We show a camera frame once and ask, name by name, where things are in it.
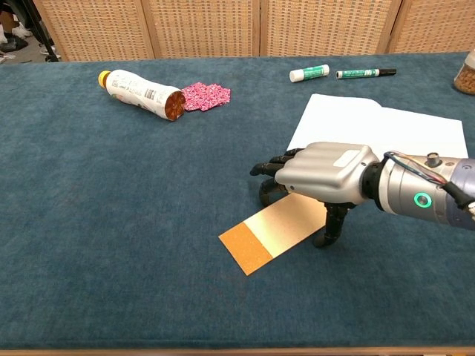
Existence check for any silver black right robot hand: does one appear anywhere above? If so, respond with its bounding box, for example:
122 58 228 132
249 142 379 249

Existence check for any white paper notebook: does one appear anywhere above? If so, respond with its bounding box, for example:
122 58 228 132
286 93 469 159

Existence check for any tan cardboard strip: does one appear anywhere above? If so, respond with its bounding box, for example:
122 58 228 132
217 192 330 277

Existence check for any green white glue stick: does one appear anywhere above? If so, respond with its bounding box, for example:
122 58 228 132
289 64 331 83

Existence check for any green black marker pen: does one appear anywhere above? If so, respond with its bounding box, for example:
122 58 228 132
335 67 398 80

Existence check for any pink patterned folded cloth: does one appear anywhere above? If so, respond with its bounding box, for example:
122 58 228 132
180 82 232 112

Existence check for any clear jar white lid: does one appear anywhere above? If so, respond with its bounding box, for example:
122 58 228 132
451 50 475 96

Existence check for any wicker folding screen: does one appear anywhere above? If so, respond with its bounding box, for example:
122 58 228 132
32 0 475 62

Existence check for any white labelled tea bottle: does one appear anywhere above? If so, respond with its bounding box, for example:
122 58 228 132
97 69 187 122

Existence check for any blue fabric table mat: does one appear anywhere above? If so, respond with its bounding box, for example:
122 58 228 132
0 51 475 352

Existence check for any black tripod stand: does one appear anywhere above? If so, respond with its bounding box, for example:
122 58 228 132
20 0 61 63

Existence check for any black shoe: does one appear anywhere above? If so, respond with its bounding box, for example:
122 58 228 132
0 36 29 53

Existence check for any black arm connector cable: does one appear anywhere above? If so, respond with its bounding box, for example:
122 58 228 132
441 180 475 216

